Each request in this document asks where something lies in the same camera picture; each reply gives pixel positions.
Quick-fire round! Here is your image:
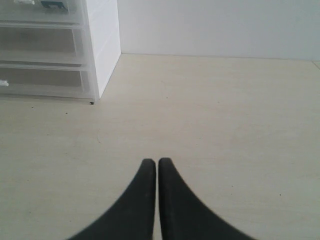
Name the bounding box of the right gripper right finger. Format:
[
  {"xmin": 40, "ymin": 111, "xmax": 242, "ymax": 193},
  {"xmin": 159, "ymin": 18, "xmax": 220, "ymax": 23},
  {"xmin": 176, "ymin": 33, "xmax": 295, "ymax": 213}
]
[{"xmin": 158, "ymin": 157, "xmax": 252, "ymax": 240}]

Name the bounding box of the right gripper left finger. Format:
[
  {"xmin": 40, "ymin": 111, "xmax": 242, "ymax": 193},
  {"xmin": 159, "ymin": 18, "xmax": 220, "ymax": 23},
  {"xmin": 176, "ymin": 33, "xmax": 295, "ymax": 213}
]
[{"xmin": 70, "ymin": 158, "xmax": 156, "ymax": 240}]

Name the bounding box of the blue bottle white cap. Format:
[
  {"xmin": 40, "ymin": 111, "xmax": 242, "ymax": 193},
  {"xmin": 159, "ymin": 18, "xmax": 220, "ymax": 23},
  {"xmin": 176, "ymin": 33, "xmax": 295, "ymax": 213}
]
[{"xmin": 40, "ymin": 0, "xmax": 68, "ymax": 10}]

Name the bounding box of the bottom clear wide drawer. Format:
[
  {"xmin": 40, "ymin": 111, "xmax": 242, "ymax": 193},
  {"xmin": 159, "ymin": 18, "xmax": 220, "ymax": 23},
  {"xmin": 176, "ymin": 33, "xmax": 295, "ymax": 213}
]
[{"xmin": 0, "ymin": 63, "xmax": 99, "ymax": 100}]

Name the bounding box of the white plastic drawer cabinet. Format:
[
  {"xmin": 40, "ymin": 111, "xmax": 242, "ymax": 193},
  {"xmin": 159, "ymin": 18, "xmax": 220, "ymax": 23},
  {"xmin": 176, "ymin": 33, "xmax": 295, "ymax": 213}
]
[{"xmin": 0, "ymin": 0, "xmax": 121, "ymax": 104}]

